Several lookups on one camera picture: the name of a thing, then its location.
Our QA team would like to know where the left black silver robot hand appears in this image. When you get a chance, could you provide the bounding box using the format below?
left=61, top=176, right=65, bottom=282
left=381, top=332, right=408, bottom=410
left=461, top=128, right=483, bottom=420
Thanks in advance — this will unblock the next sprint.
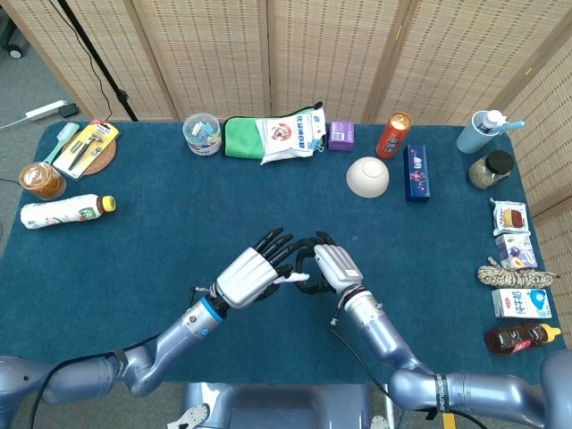
left=209, top=226, right=296, bottom=309

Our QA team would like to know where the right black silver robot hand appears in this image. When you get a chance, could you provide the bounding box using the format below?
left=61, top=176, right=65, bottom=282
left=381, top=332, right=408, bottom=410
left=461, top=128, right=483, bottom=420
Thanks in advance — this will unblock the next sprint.
left=292, top=231, right=366, bottom=296

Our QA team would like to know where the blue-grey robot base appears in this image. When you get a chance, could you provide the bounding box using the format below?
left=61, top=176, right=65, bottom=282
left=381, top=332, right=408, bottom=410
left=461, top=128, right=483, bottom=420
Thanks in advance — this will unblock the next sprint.
left=167, top=382, right=390, bottom=429

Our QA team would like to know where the teal table mat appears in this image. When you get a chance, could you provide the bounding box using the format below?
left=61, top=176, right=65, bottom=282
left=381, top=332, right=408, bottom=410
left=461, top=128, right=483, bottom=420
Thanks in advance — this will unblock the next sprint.
left=0, top=120, right=567, bottom=385

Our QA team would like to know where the cream upturned bowl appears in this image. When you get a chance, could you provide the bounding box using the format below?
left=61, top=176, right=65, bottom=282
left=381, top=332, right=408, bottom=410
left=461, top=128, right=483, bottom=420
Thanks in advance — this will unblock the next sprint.
left=346, top=156, right=391, bottom=198

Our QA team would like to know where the dark blue long box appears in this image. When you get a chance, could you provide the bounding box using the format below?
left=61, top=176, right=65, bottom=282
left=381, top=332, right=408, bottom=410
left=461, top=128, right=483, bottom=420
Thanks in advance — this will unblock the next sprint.
left=402, top=143, right=432, bottom=204

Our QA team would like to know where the purple small box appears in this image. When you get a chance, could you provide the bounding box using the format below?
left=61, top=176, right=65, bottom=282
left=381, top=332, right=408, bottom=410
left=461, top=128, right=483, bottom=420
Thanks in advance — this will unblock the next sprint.
left=327, top=120, right=356, bottom=153

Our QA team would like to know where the white printed plastic packet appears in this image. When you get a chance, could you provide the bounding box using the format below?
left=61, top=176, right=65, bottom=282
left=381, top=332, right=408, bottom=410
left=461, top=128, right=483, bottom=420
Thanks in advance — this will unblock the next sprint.
left=254, top=101, right=328, bottom=166

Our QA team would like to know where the green folded cloth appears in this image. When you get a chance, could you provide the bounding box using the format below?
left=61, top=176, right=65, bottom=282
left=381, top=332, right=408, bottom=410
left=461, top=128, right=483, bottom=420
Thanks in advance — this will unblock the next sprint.
left=223, top=115, right=269, bottom=161

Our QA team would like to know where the orange soda can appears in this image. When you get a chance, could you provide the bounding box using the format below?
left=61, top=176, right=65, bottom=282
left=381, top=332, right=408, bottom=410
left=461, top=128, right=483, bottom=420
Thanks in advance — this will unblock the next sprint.
left=375, top=111, right=413, bottom=160

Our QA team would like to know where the clear jar of clips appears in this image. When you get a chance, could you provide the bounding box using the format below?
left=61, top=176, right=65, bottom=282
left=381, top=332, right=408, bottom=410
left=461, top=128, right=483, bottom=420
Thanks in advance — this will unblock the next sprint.
left=181, top=112, right=223, bottom=157

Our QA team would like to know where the purple drink carton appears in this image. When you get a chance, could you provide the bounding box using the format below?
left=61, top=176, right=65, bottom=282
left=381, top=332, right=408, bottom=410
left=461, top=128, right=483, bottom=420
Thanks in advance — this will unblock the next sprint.
left=494, top=232, right=539, bottom=271

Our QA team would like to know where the cake snack packet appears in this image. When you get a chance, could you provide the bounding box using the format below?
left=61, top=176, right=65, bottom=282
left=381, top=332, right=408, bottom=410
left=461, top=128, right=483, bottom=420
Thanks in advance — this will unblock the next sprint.
left=490, top=198, right=532, bottom=237

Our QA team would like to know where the glass jar black lid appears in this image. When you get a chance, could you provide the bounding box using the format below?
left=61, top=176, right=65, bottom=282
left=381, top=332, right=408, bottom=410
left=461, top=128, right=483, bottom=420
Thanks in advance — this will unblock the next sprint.
left=467, top=149, right=516, bottom=191

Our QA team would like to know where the white blue milk carton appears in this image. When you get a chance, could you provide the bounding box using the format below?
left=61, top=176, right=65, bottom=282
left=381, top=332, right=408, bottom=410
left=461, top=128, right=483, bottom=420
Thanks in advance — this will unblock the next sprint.
left=491, top=288, right=553, bottom=319

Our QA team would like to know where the round woven coaster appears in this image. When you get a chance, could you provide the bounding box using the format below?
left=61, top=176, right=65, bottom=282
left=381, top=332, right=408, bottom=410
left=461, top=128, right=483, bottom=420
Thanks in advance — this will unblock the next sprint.
left=66, top=129, right=118, bottom=176

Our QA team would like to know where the light blue cup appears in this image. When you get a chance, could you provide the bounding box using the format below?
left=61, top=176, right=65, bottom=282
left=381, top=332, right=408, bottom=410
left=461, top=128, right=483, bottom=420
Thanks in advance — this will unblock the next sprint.
left=456, top=110, right=497, bottom=156

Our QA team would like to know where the white drink bottle yellow cap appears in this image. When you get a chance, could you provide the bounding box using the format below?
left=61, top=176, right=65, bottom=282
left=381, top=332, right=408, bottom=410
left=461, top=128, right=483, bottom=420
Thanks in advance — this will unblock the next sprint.
left=20, top=193, right=118, bottom=230

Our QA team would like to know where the brown syrup bottle yellow cap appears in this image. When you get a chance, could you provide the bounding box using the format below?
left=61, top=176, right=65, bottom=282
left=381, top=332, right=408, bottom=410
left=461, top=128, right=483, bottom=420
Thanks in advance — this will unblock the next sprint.
left=484, top=322, right=562, bottom=358

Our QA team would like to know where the yellow razor package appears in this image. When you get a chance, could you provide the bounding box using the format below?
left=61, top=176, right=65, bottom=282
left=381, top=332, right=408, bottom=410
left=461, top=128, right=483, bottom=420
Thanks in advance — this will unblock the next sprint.
left=52, top=118, right=121, bottom=181

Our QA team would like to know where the white tube in cup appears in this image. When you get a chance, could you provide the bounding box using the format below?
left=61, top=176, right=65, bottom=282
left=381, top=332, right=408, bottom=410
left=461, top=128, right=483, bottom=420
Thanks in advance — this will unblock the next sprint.
left=480, top=110, right=509, bottom=134

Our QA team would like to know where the brown drink cup clear lid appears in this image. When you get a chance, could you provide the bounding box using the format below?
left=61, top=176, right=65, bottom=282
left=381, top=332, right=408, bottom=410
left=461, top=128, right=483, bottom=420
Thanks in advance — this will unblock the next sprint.
left=18, top=161, right=67, bottom=200

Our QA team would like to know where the mint green brush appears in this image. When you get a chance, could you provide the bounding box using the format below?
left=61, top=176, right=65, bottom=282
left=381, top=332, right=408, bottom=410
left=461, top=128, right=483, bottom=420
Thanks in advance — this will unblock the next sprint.
left=42, top=122, right=80, bottom=165

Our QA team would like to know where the black tripod stand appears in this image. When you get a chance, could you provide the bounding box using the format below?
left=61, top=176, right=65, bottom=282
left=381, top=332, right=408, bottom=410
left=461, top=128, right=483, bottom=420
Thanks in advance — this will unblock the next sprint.
left=55, top=0, right=139, bottom=122

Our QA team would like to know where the white power strip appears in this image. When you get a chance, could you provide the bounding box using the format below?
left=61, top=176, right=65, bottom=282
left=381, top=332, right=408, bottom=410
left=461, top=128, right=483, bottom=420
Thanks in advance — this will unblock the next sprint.
left=25, top=100, right=69, bottom=121

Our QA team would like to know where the black chair caster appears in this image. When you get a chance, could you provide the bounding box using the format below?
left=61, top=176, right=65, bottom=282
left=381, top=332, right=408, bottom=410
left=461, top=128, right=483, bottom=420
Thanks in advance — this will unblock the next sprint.
left=0, top=17, right=29, bottom=60

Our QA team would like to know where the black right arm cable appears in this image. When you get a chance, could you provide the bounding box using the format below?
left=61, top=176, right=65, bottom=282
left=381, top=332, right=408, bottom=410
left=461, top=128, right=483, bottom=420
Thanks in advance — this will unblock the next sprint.
left=328, top=315, right=492, bottom=429

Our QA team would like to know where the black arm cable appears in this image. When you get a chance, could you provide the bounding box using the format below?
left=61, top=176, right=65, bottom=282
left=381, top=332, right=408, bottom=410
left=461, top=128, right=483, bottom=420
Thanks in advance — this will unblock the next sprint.
left=328, top=315, right=492, bottom=429
left=27, top=334, right=160, bottom=429

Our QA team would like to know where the coiled beige rope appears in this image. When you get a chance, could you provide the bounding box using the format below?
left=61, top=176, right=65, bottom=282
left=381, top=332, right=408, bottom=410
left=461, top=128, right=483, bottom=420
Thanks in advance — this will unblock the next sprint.
left=476, top=256, right=559, bottom=290

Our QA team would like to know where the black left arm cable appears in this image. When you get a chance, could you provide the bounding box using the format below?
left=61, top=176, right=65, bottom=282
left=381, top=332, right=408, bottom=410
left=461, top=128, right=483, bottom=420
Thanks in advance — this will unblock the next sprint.
left=27, top=334, right=160, bottom=429

